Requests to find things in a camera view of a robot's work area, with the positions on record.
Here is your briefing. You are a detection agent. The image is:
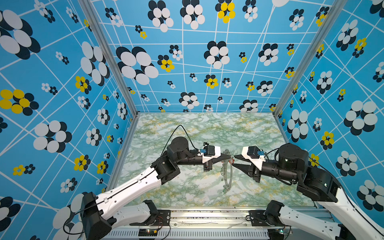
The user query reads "grey metal key ring plate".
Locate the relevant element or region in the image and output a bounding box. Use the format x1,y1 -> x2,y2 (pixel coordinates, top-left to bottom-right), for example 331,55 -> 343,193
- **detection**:
221,149 -> 234,193

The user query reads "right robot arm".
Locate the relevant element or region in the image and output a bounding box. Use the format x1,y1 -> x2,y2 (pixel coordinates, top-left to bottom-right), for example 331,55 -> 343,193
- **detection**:
233,143 -> 384,240

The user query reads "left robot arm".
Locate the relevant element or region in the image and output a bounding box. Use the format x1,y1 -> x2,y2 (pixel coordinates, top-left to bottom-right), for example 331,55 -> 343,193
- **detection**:
79,137 -> 231,240

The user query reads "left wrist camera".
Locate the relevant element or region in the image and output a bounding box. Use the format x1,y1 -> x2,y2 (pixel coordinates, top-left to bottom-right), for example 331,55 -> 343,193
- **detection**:
199,145 -> 221,164

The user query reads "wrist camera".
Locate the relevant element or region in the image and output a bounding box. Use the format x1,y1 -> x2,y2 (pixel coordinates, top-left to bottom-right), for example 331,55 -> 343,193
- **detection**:
199,145 -> 221,164
242,146 -> 266,171

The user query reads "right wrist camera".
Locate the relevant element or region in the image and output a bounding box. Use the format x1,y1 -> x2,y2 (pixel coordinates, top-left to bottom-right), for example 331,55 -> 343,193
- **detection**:
242,146 -> 266,171

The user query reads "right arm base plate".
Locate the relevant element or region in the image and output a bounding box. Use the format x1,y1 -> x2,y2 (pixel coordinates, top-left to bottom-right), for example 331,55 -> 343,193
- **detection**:
245,210 -> 287,228

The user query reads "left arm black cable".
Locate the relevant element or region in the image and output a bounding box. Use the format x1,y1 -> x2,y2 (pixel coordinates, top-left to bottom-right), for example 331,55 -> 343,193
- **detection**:
62,124 -> 200,235

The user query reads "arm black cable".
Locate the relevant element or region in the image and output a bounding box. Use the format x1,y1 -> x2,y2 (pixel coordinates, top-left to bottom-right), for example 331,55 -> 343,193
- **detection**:
265,146 -> 379,238
62,124 -> 200,235

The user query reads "aluminium front rail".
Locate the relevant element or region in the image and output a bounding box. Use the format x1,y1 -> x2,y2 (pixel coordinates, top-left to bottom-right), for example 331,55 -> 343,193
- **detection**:
112,208 -> 340,240

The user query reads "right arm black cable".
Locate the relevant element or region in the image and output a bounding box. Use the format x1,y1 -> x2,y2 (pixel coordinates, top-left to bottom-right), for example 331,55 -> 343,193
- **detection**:
265,146 -> 379,238

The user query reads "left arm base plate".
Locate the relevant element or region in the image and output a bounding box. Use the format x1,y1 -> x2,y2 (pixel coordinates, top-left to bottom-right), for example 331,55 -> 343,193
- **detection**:
130,210 -> 171,227

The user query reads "perforated cable duct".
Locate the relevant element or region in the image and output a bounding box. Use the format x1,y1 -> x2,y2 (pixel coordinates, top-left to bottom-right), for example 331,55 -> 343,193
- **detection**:
104,228 -> 270,240

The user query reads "right corner aluminium post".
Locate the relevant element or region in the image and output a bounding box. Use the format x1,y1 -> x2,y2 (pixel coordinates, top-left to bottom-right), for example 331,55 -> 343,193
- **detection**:
274,0 -> 348,118

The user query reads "corner aluminium post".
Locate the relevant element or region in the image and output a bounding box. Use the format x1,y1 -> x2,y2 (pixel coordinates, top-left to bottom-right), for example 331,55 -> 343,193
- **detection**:
274,0 -> 348,118
79,0 -> 138,118

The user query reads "left corner aluminium post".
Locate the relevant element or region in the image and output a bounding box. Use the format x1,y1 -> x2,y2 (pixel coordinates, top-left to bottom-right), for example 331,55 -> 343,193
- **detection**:
79,0 -> 138,118

